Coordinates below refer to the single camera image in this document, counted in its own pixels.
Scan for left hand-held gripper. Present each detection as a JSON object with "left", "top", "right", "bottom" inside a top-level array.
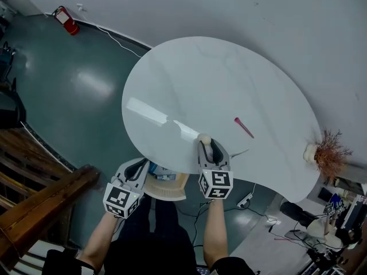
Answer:
[{"left": 102, "top": 158, "right": 151, "bottom": 220}]

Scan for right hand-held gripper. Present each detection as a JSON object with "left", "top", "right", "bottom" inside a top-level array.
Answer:
[{"left": 197, "top": 139, "right": 234, "bottom": 201}]

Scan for small grey metal tool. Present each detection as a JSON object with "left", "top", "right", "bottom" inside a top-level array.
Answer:
[{"left": 229, "top": 148, "right": 250, "bottom": 158}]

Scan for wooden tray with items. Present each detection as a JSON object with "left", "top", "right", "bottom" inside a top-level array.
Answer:
[{"left": 142, "top": 161, "right": 190, "bottom": 202}]

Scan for pink cone-shaped stick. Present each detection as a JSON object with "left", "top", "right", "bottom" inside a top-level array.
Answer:
[{"left": 233, "top": 116, "right": 255, "bottom": 139}]

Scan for person's right forearm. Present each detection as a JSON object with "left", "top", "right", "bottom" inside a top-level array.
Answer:
[{"left": 201, "top": 198, "right": 231, "bottom": 265}]

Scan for person's left forearm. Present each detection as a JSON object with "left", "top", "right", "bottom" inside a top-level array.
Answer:
[{"left": 76, "top": 210, "right": 122, "bottom": 269}]

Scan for white power strip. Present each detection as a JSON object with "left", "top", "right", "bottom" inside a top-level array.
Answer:
[{"left": 236, "top": 191, "right": 255, "bottom": 208}]

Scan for person's dark plaid trousers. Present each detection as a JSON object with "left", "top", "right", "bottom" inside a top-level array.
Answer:
[{"left": 102, "top": 192, "right": 202, "bottom": 275}]

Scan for wooden staircase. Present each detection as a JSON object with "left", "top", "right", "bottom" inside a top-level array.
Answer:
[{"left": 0, "top": 124, "right": 101, "bottom": 272}]

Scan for cream vase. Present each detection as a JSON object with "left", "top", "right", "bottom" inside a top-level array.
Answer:
[{"left": 303, "top": 143, "right": 319, "bottom": 163}]

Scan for person's black striped shirt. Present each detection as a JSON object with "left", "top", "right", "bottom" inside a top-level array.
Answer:
[{"left": 41, "top": 249, "right": 256, "bottom": 275}]

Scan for reddish dried plant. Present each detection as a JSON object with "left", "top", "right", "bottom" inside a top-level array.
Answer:
[{"left": 313, "top": 128, "right": 354, "bottom": 183}]

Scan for grey shelf unit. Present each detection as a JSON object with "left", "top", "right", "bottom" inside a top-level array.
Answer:
[{"left": 334, "top": 164, "right": 367, "bottom": 195}]

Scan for dark grey machine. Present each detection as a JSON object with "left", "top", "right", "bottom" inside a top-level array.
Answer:
[{"left": 0, "top": 41, "right": 27, "bottom": 129}]

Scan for red fire extinguisher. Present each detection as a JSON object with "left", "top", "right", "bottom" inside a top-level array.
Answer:
[{"left": 52, "top": 5, "right": 81, "bottom": 37}]

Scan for white wall cable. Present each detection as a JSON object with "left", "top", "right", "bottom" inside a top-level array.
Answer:
[{"left": 81, "top": 9, "right": 153, "bottom": 59}]

